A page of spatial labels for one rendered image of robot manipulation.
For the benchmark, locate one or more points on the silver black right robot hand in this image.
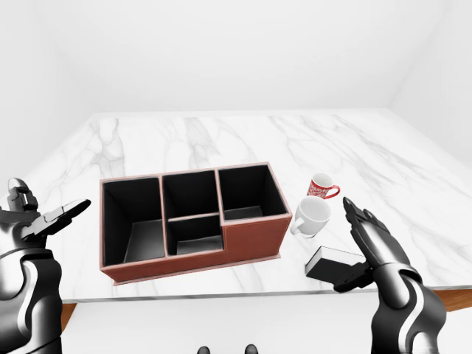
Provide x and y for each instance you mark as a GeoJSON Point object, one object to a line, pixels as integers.
{"type": "Point", "coordinates": [381, 245]}

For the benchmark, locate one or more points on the small dark rounded shape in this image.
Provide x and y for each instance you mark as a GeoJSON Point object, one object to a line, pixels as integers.
{"type": "Point", "coordinates": [203, 350]}
{"type": "Point", "coordinates": [251, 349]}

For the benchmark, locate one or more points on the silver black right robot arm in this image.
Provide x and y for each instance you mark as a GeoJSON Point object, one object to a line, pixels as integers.
{"type": "Point", "coordinates": [402, 313]}

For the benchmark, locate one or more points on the black book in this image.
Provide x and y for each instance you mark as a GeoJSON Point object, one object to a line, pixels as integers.
{"type": "Point", "coordinates": [325, 267]}

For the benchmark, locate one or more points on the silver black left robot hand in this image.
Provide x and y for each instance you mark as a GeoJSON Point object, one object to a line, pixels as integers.
{"type": "Point", "coordinates": [22, 226]}

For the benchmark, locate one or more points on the white mug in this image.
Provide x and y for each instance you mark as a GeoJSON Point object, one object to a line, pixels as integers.
{"type": "Point", "coordinates": [312, 215]}

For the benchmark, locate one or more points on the red-brown desk caddy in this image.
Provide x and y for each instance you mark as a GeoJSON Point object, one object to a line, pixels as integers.
{"type": "Point", "coordinates": [254, 239]}

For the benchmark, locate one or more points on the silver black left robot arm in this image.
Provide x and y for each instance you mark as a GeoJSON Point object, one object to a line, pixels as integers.
{"type": "Point", "coordinates": [26, 302]}

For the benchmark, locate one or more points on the red patterned mug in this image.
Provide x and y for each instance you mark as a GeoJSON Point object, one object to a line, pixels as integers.
{"type": "Point", "coordinates": [318, 191]}

